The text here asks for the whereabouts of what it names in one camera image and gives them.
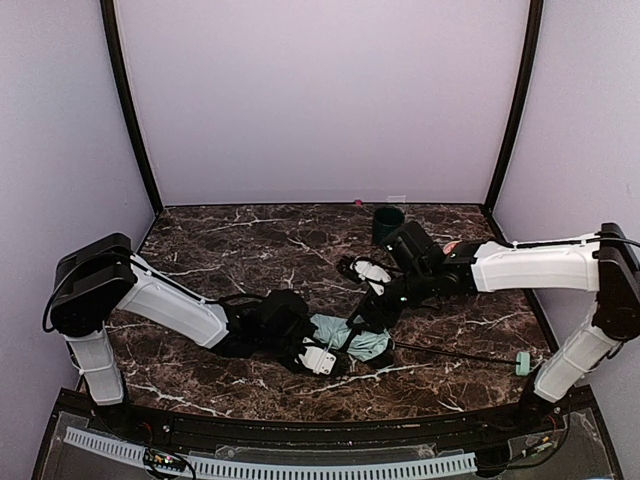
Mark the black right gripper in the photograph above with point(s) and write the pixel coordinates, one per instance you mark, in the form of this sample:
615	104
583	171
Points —
368	310

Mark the red white patterned bowl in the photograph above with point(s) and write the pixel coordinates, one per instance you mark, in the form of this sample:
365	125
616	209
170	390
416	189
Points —
448	248

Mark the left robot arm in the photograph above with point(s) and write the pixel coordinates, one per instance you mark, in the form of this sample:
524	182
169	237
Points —
107	275

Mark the mint green folding umbrella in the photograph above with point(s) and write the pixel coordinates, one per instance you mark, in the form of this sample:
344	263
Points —
376	349

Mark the right black frame post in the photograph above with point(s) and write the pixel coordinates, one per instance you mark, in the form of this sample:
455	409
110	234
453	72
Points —
521	88

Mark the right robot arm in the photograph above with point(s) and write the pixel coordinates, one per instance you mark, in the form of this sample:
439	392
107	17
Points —
602	262

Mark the black cylindrical cup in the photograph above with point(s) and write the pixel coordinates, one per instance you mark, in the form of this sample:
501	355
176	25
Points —
385	220

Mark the black curved front rail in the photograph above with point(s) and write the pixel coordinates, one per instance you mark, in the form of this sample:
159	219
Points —
478	430

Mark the left black frame post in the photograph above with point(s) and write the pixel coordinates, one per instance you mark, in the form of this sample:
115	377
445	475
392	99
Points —
125	96

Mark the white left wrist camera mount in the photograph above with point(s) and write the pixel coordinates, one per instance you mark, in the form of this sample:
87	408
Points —
316	359

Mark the black frame post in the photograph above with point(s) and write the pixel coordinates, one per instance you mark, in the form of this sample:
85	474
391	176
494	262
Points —
521	88
125	96

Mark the grey slotted cable duct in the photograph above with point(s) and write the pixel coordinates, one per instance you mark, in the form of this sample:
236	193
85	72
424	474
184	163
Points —
245	463

